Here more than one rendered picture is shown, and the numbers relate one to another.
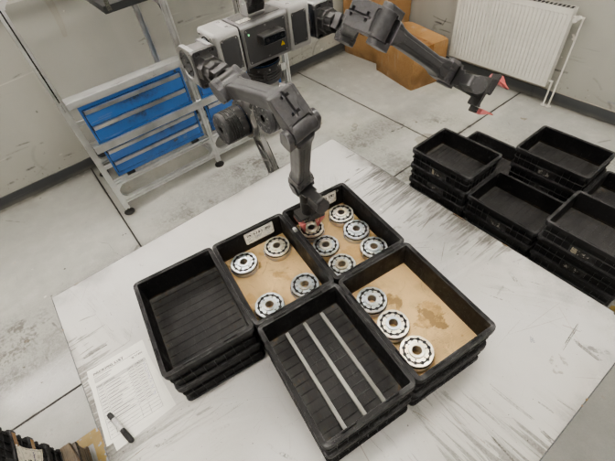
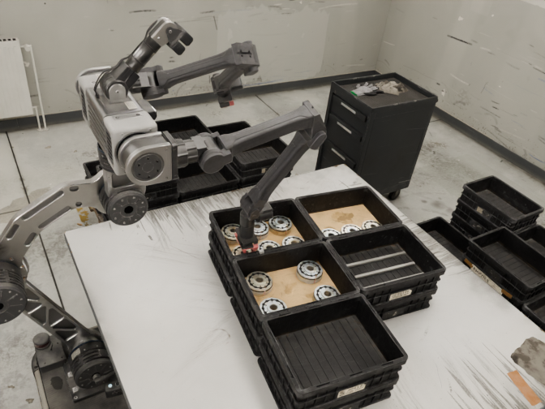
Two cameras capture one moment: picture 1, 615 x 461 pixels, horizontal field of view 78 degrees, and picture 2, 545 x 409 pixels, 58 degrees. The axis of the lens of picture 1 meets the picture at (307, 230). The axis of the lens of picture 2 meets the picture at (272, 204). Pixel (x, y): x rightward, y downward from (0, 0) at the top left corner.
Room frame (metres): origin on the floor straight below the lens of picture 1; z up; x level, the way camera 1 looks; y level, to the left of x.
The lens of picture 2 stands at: (1.03, 1.47, 2.22)
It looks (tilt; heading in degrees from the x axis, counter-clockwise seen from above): 36 degrees down; 267
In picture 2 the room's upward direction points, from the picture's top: 8 degrees clockwise
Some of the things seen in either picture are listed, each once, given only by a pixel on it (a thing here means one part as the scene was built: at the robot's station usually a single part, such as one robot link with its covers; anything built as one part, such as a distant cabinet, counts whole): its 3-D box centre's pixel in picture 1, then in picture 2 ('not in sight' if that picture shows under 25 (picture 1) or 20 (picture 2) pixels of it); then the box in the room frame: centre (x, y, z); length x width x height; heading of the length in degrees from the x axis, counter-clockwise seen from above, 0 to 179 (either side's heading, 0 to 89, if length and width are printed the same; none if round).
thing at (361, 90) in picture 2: not in sight; (364, 88); (0.30, -1.79, 0.88); 0.25 x 0.19 x 0.03; 32
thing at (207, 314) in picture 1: (195, 313); (330, 350); (0.71, 0.42, 0.87); 0.40 x 0.30 x 0.11; 24
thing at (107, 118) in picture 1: (148, 123); not in sight; (2.51, 1.01, 0.60); 0.72 x 0.03 x 0.56; 122
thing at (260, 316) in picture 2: (269, 264); (295, 277); (0.83, 0.15, 0.92); 0.40 x 0.30 x 0.02; 24
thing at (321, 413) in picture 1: (332, 361); (381, 265); (0.46, -0.01, 0.87); 0.40 x 0.30 x 0.11; 24
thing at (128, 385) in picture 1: (126, 390); not in sight; (0.55, 0.71, 0.70); 0.33 x 0.23 x 0.01; 32
